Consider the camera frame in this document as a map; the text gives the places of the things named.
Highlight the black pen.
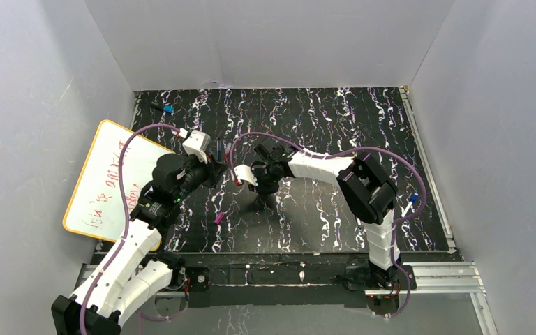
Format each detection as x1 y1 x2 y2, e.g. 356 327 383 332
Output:
216 137 223 160

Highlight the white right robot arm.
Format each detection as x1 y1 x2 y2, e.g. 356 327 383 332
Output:
234 144 400 277

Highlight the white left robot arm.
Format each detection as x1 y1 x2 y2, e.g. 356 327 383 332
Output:
51 154 227 334

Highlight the magenta pen cap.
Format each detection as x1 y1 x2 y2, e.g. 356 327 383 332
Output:
214 212 225 225

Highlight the blue capped black marker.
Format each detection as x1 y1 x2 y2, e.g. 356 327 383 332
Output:
150 102 174 114

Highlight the yellow framed whiteboard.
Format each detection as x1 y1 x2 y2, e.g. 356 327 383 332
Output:
62 120 171 242

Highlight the blue capped white marker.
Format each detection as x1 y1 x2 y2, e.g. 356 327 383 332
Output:
401 193 419 219

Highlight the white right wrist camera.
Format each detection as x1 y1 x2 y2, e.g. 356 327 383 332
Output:
234 165 258 186

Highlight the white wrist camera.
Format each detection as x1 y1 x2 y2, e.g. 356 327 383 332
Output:
234 165 258 186
182 130 210 164

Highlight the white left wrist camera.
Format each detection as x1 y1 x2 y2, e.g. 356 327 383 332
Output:
182 130 210 164

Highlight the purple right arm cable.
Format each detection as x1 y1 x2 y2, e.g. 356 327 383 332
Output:
228 133 428 318

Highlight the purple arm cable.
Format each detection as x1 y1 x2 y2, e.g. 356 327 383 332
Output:
78 123 191 335
228 133 428 318

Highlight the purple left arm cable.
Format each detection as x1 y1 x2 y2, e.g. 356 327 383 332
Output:
78 123 191 335

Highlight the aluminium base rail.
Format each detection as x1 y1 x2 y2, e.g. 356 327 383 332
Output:
64 261 498 335

